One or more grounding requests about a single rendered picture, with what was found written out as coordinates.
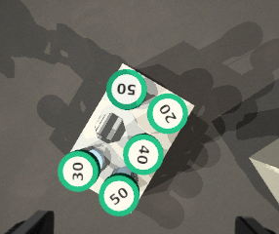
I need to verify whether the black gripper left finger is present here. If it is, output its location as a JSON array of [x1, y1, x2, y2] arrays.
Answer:
[[5, 211, 54, 234]]

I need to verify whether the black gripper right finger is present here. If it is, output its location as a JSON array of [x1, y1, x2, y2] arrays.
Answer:
[[235, 216, 276, 234]]

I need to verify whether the green tube cap with white 50 dot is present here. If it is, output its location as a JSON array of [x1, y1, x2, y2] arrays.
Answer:
[[99, 166, 140, 216]]

